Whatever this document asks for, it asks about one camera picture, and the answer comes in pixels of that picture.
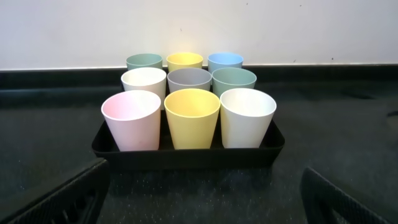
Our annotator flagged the grey cup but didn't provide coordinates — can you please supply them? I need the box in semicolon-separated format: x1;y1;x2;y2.
167;67;213;94

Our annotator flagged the white cup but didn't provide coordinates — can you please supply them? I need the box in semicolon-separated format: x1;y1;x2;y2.
120;67;168;110
220;88;277;149

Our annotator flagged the pink cup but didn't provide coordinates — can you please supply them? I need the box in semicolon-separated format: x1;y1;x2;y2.
101;90;162;152

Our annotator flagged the green cup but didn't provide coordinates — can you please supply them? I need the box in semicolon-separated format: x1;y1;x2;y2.
211;67;258;98
126;53;164;71

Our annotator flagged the black tray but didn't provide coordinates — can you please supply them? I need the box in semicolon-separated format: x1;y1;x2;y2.
91;110;286;170

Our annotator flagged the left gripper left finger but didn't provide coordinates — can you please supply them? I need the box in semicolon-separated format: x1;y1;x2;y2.
0;157;111;224

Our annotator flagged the blue cup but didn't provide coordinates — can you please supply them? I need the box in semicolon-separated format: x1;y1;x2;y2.
207;52;244;74

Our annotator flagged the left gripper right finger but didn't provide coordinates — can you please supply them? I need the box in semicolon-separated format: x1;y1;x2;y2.
299;167;398;224

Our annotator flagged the yellow cup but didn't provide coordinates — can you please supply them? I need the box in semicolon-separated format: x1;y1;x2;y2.
166;52;204;73
164;88;221;151

